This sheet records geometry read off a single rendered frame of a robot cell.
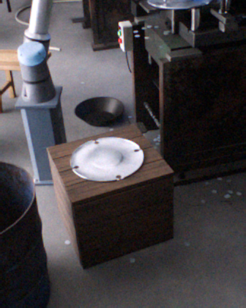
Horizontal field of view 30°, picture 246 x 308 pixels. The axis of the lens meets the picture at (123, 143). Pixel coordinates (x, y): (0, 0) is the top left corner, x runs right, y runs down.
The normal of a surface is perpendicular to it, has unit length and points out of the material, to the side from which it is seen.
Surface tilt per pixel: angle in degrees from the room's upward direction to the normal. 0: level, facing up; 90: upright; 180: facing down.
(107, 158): 0
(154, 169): 0
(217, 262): 0
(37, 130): 90
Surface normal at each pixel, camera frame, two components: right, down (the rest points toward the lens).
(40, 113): -0.02, 0.56
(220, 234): -0.06, -0.83
